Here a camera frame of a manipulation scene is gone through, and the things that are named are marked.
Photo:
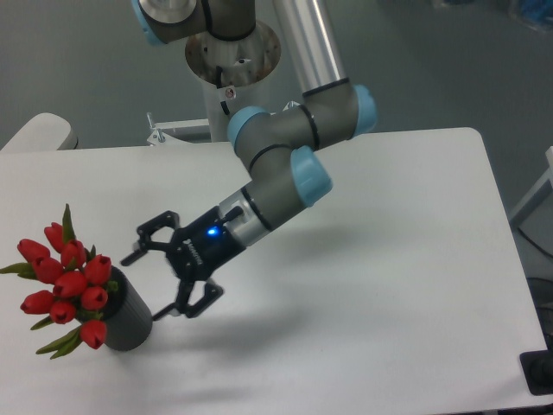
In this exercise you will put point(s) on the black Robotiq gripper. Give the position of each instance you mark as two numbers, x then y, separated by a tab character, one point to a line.
203	248

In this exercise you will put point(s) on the blue items top right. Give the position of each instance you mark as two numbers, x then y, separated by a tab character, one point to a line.
534	14

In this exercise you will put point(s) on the black device at table edge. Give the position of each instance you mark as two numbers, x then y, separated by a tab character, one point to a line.
537	368

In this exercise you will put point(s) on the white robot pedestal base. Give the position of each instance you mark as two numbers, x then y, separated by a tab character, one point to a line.
232	74

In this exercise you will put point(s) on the white furniture leg right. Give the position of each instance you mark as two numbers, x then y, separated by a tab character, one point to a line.
534	197

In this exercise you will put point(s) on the white chair armrest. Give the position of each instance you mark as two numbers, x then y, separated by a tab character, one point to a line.
44	132

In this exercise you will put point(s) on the red tulip bouquet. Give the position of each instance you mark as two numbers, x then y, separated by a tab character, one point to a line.
79	282

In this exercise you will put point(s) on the dark grey ribbed vase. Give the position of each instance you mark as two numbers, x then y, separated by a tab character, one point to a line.
126	316

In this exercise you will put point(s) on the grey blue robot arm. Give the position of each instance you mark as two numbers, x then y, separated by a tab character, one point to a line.
278	150

